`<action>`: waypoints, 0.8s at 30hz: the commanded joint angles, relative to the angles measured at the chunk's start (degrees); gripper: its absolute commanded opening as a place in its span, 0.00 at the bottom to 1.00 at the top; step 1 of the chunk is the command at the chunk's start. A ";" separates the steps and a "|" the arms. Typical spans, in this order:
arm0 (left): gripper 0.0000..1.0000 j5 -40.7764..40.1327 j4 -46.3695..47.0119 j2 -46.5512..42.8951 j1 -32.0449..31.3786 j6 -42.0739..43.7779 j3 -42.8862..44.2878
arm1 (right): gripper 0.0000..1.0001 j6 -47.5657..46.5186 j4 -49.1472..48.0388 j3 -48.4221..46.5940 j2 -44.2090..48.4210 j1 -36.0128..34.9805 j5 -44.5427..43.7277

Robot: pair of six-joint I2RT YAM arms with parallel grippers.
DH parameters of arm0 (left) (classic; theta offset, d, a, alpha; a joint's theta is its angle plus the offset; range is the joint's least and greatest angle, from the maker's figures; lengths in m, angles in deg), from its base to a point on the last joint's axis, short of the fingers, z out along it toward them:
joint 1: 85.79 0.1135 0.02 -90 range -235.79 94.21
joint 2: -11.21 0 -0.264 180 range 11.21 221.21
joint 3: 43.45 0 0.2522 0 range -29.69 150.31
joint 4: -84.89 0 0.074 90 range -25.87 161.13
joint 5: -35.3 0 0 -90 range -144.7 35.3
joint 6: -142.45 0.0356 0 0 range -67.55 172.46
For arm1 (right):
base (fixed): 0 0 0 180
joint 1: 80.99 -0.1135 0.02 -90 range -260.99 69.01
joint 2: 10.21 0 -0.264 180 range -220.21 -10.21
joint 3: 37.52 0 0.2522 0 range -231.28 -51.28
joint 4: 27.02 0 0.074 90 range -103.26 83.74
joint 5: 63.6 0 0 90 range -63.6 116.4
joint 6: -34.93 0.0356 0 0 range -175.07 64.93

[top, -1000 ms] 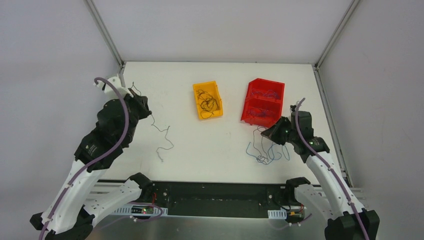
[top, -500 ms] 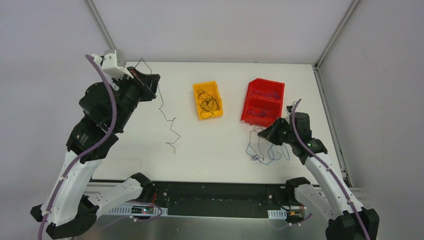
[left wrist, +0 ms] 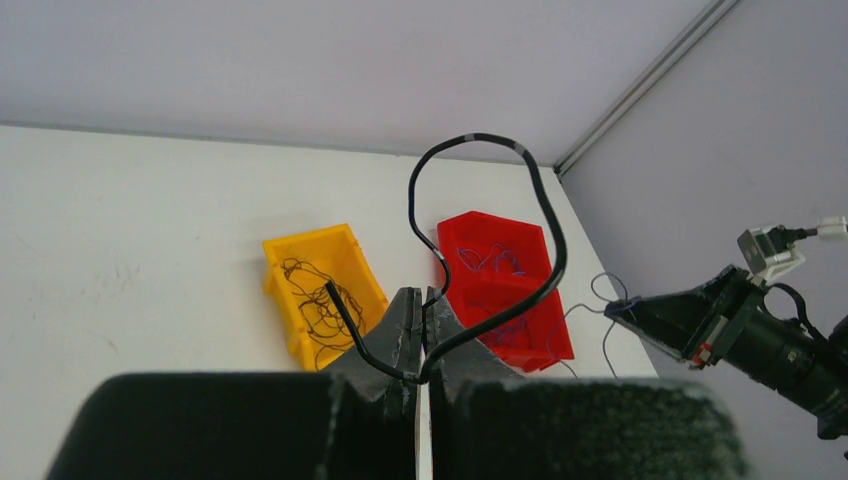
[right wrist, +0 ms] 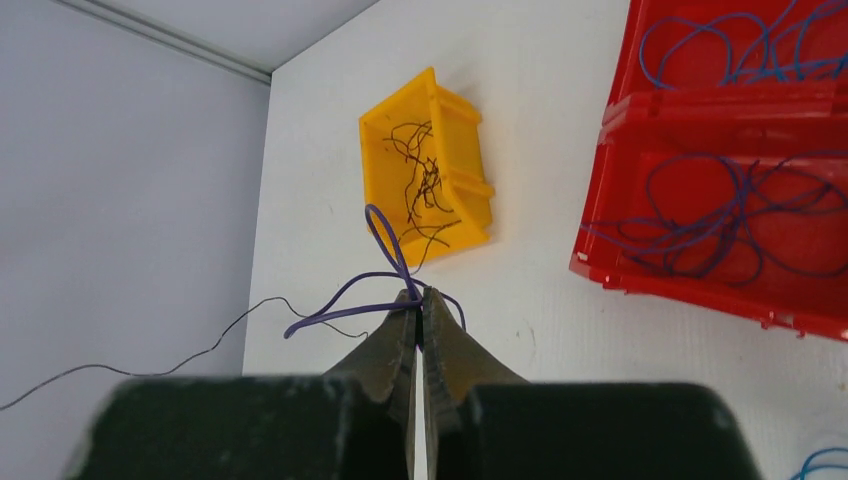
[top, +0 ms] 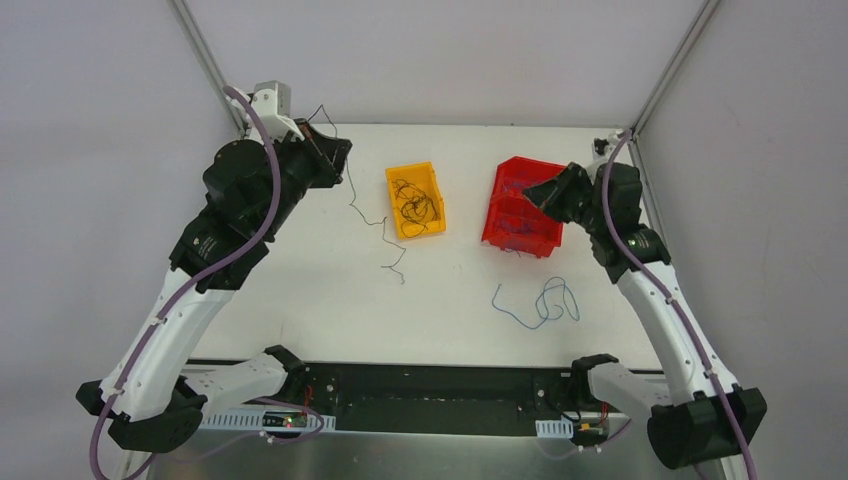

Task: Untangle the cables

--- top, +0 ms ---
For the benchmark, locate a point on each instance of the yellow plastic bin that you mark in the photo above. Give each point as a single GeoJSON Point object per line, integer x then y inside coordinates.
{"type": "Point", "coordinates": [416, 202]}

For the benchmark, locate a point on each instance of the aluminium frame rail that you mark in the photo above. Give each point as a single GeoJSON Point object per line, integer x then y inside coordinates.
{"type": "Point", "coordinates": [662, 387]}

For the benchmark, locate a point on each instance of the right white slotted cable duct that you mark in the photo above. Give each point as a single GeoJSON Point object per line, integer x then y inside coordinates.
{"type": "Point", "coordinates": [554, 429]}

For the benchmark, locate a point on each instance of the white slotted cable duct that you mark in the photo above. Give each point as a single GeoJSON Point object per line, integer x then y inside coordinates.
{"type": "Point", "coordinates": [270, 419]}
{"type": "Point", "coordinates": [554, 429]}

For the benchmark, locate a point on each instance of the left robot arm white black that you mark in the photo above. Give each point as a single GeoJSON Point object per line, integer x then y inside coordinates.
{"type": "Point", "coordinates": [148, 403]}

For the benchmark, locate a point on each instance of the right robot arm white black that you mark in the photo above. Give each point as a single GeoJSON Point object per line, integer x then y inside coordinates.
{"type": "Point", "coordinates": [705, 414]}

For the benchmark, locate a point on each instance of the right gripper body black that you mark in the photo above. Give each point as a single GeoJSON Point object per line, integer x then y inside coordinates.
{"type": "Point", "coordinates": [574, 196]}

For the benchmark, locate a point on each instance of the left white slotted cable duct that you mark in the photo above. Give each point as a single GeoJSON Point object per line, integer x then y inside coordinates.
{"type": "Point", "coordinates": [270, 419]}

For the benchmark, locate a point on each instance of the red plastic bin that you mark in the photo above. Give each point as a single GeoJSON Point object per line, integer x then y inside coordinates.
{"type": "Point", "coordinates": [512, 221]}

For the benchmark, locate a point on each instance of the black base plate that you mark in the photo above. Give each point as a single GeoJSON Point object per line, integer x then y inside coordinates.
{"type": "Point", "coordinates": [416, 399]}

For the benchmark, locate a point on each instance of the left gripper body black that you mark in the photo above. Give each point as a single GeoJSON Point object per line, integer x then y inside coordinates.
{"type": "Point", "coordinates": [324, 158]}

